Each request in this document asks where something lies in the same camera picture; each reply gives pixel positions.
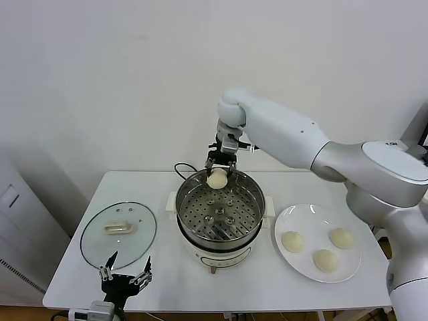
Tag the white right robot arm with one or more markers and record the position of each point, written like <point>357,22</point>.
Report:
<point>284,130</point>

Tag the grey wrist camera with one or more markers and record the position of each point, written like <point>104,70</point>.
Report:
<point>230,144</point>
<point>102,309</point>

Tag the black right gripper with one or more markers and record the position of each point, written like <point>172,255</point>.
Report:
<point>220,158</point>

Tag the round glass pot lid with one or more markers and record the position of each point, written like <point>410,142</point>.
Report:
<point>100,247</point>

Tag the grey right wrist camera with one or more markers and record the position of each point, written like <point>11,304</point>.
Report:
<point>230,144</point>

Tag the white steamed baozi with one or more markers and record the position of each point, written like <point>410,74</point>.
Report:
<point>326,261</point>
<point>217,180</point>
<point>341,238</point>
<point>293,241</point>

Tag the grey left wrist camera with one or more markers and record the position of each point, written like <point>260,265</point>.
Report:
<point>102,309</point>

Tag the large white plate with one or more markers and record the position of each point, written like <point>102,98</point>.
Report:
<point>311,224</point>

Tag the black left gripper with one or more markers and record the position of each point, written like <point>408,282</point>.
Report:
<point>118,286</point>

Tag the grey computer monitor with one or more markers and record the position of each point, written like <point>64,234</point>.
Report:
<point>418,123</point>

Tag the white cabinet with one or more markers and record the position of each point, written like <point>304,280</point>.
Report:
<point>20,217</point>

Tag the stainless steel steamer basket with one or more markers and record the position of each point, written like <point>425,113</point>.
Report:
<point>200,207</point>

